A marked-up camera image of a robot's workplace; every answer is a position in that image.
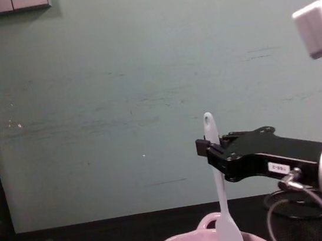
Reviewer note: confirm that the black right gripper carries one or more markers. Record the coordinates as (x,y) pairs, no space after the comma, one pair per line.
(272,150)

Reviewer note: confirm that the white plastic rice spoon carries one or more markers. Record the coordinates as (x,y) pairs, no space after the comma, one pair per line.
(227,227)

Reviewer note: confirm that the black table cloth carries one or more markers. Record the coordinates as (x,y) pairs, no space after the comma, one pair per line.
(105,240)

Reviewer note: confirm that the black round stand base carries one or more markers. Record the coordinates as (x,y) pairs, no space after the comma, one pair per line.
(294,210)

